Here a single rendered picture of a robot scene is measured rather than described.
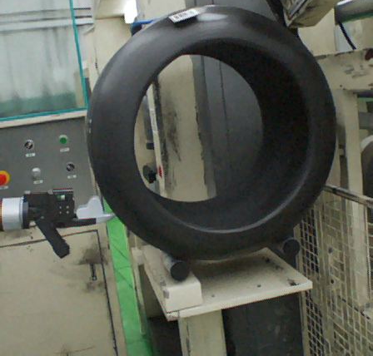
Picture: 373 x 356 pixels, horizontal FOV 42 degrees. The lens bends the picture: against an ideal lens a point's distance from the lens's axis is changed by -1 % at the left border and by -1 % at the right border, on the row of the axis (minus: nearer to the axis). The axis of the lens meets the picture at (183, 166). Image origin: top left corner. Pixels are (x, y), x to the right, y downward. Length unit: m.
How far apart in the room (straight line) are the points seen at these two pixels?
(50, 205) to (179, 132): 0.49
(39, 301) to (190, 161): 0.78
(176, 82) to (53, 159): 0.58
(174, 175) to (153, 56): 0.52
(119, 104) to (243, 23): 0.32
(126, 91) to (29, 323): 1.12
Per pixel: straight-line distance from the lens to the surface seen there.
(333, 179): 1.60
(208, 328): 1.66
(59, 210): 1.17
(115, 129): 1.05
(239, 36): 1.11
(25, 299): 1.90
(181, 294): 1.18
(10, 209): 1.17
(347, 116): 1.61
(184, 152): 1.48
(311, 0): 1.37
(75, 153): 1.81
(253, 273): 1.36
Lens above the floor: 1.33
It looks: 10 degrees down
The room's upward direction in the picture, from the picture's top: 7 degrees counter-clockwise
